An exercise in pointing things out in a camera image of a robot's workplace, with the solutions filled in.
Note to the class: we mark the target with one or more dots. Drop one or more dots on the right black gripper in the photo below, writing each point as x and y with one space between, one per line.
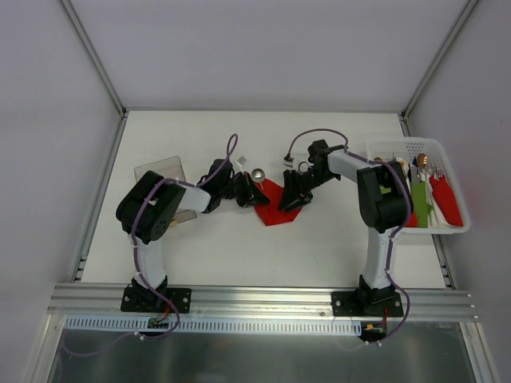
296 185

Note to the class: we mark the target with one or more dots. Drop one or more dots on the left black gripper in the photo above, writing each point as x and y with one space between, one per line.
245 191

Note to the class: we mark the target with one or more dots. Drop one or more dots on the red paper napkin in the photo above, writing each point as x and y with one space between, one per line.
270 214

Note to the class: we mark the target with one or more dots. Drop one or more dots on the silver spoon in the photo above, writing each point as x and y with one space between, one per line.
258 176

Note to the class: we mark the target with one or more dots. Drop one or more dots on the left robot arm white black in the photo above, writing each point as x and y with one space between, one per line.
146 213

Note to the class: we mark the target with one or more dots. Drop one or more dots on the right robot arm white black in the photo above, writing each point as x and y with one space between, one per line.
385 205

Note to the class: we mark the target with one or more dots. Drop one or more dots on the red rolled napkin left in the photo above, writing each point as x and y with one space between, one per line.
412 221

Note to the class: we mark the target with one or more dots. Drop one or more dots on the red rolled napkin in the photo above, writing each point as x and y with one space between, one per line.
444 197
412 221

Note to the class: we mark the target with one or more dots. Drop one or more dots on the green rolled napkin middle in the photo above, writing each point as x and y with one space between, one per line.
421 207

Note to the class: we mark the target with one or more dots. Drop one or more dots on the white rolled napkin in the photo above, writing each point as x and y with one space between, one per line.
436 216

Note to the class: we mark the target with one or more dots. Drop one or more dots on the red rolled napkin right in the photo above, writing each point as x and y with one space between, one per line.
444 197

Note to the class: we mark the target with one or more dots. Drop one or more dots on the clear acrylic utensil box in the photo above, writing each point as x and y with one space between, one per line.
168 168

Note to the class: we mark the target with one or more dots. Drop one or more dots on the copper spoon in basket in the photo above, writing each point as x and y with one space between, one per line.
422 161

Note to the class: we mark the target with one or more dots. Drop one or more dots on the white plastic basket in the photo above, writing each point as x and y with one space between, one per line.
406 150

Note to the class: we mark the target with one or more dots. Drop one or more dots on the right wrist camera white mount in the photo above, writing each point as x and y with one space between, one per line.
289 161

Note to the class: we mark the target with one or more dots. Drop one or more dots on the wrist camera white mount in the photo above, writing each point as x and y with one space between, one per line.
241 163
289 161

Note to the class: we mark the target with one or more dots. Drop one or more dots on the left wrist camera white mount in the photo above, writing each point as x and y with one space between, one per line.
241 163

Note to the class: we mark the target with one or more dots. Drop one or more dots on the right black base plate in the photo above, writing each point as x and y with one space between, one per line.
353 304

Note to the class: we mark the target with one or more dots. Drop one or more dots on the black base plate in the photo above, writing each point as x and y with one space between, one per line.
139 299
353 304

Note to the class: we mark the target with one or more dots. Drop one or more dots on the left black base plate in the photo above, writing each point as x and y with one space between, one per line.
139 299

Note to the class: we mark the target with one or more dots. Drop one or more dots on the aluminium rail front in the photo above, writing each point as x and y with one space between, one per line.
426 305

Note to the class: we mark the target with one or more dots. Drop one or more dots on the white slotted cable duct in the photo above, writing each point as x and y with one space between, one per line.
214 325

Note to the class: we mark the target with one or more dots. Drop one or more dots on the left aluminium frame post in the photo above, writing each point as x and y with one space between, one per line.
87 45

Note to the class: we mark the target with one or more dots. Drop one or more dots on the aluminium frame post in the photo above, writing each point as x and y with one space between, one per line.
87 45
440 55

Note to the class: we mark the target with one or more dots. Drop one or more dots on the right aluminium frame post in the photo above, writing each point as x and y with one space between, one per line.
440 55

